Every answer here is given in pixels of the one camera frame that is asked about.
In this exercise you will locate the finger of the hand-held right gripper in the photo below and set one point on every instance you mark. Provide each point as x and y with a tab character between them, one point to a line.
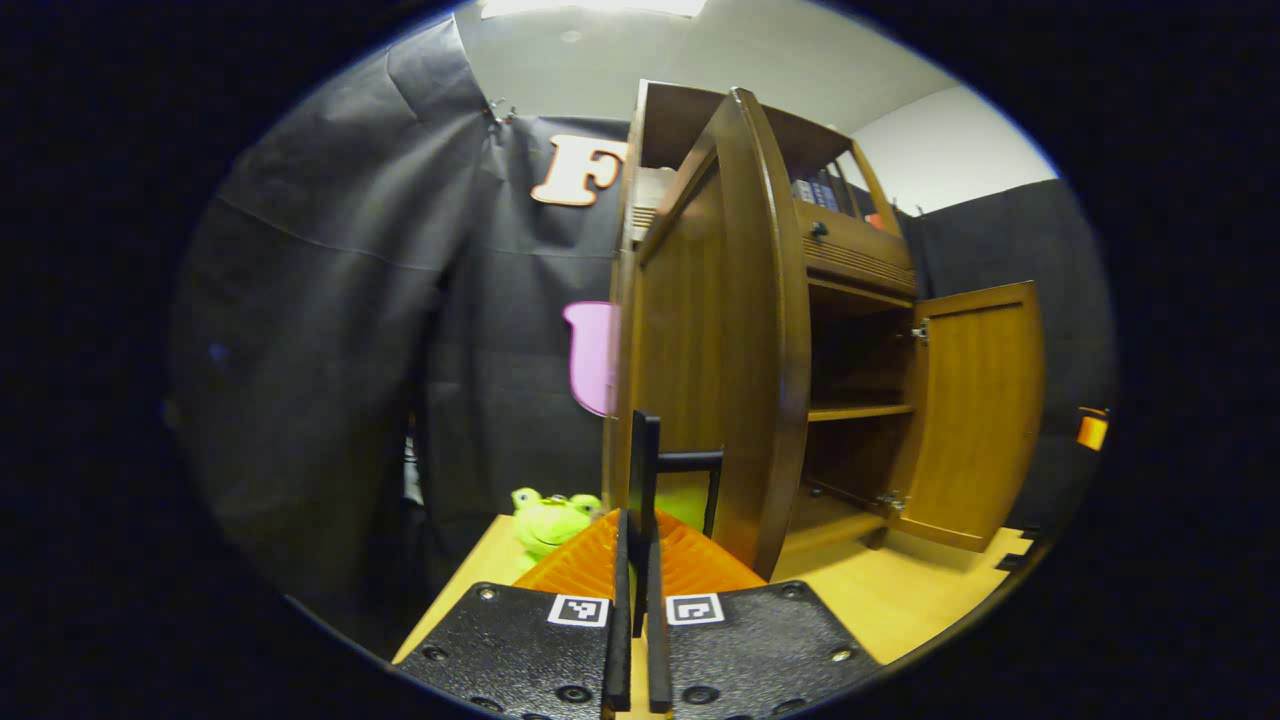
1092	432

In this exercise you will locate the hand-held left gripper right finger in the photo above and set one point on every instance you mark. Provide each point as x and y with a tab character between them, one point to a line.
658	660

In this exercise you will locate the wooden double-door shoe cabinet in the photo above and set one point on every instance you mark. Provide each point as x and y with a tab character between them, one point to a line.
850	350

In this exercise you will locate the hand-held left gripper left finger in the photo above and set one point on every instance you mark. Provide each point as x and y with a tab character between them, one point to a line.
618	650

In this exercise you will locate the navy book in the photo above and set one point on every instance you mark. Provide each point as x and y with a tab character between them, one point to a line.
812	192

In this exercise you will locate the metal cloth clip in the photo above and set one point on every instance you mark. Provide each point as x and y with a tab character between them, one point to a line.
501	111

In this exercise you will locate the wooden inner shelf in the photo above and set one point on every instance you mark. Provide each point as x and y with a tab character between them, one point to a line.
860	411

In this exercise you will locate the metal door hinge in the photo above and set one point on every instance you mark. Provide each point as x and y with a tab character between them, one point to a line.
920	332
891	502

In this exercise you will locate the grey book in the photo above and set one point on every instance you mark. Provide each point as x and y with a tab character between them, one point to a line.
798	192

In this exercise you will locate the wooden shoe cabinet door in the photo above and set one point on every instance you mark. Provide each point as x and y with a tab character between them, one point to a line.
975	420
690	330

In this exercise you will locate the blue book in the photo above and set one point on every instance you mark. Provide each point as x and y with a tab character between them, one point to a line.
830	196

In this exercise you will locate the green frog plush toy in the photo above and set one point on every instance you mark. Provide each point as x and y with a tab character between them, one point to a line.
550	525

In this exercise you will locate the wooden cabinet drawer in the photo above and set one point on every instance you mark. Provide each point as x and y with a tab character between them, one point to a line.
860	255

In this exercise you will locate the black backdrop cloth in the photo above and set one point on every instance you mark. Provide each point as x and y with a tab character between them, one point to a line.
330	350

